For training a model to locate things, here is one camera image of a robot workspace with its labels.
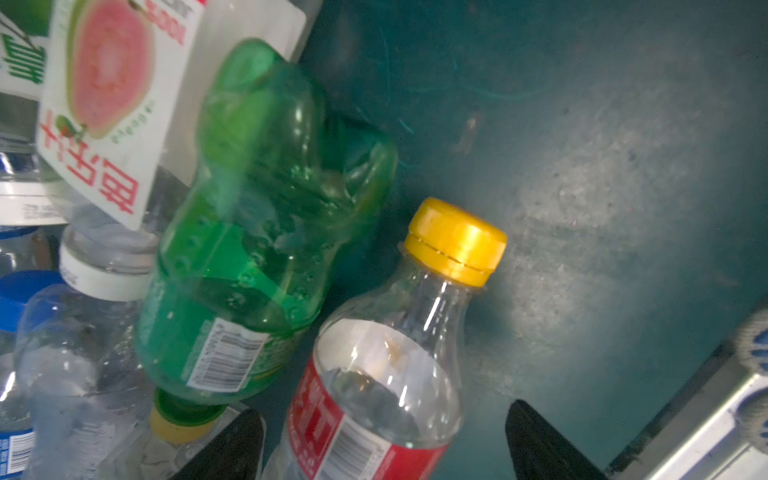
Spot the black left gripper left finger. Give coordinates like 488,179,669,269
171,409,265,480

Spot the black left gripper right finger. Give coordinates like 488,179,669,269
505,400,606,480

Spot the clear bottle yellow cap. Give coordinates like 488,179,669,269
263,198,507,479

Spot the blue label water bottle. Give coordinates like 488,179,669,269
1,270,63,479

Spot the green bottle yellow cap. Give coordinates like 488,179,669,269
135,38,398,428

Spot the red label juice bottle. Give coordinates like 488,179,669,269
34,0,323,302

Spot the green label square bottle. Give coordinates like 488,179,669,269
1,0,53,144

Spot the clear bottle green cap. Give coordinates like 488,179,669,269
14,281,241,480

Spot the blue dotted work glove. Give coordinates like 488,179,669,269
734,307,767,454

